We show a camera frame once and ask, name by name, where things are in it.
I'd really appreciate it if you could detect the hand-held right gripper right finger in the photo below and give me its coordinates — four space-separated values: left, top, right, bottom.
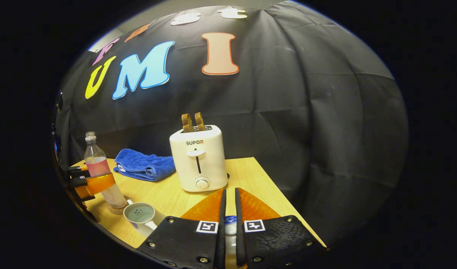
235 188 324 269

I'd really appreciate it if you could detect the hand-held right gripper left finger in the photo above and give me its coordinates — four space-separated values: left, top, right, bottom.
137 188 227 269

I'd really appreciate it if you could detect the white blue teacup lid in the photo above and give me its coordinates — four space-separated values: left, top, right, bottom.
225 216 237 258

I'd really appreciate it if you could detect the clear plastic water bottle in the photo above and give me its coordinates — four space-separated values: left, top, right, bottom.
84 132 127 208

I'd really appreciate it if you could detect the round wooden coaster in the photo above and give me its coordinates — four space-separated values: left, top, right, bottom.
107 200 130 214

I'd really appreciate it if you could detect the white teacup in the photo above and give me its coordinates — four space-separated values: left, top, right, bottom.
123 202 167 238

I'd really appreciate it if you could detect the blue towel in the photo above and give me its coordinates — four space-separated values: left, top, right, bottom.
113 149 176 182

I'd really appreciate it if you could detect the white toaster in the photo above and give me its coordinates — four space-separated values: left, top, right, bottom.
169 125 228 192

